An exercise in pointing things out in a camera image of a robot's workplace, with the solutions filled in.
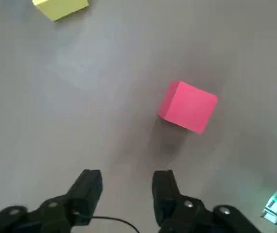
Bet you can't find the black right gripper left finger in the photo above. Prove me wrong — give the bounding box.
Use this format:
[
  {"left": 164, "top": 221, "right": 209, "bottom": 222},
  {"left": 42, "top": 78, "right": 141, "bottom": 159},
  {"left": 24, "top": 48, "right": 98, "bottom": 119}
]
[{"left": 0, "top": 169, "right": 104, "bottom": 233}]

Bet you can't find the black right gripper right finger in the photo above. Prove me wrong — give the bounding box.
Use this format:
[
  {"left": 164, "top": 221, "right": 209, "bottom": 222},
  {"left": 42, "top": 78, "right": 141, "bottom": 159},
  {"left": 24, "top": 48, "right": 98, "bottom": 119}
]
[{"left": 152, "top": 169, "right": 260, "bottom": 233}]

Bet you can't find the red cube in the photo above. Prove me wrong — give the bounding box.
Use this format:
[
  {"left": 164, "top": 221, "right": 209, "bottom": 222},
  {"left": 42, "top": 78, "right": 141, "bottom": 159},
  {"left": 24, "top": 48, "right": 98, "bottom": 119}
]
[{"left": 157, "top": 80, "right": 219, "bottom": 134}]

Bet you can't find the yellow cube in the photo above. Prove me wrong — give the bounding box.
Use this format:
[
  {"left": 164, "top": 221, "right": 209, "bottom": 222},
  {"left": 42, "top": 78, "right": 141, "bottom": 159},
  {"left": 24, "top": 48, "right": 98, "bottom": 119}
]
[{"left": 31, "top": 0, "right": 90, "bottom": 22}]

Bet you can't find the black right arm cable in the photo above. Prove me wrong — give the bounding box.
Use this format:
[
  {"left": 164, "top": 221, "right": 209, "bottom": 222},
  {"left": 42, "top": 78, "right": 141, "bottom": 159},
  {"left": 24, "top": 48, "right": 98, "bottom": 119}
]
[{"left": 91, "top": 215, "right": 140, "bottom": 233}]

